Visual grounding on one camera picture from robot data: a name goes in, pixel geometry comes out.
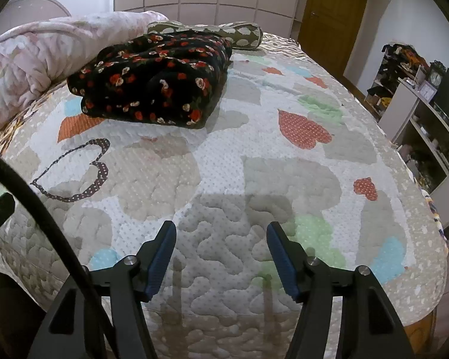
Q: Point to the heart-patterned quilted bedspread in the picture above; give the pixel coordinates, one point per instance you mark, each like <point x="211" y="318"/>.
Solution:
<point x="224" y="179"/>

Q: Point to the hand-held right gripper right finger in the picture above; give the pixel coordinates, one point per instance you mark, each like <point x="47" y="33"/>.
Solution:
<point x="282" y="260"/>

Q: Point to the dark table clock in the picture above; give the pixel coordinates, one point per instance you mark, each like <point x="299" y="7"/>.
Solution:
<point x="436" y="78"/>

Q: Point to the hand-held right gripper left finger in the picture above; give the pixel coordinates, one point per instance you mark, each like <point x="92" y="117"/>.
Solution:
<point x="159" y="260"/>

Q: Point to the rounded pale headboard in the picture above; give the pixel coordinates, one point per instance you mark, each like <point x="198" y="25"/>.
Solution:
<point x="41" y="7"/>

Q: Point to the olive polka-dot pillow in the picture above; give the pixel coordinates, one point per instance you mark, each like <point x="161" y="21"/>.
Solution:
<point x="243" y="35"/>

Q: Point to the cluttered white shelf unit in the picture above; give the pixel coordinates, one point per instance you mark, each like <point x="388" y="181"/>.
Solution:
<point x="430" y="146"/>

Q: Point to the brown wooden door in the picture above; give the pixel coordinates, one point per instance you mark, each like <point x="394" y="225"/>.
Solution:
<point x="333" y="18"/>

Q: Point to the pink quilted blanket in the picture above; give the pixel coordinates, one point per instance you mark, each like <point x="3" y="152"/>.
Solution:
<point x="41" y="56"/>

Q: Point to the black floral garment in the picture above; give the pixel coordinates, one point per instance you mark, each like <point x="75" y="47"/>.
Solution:
<point x="153" y="78"/>

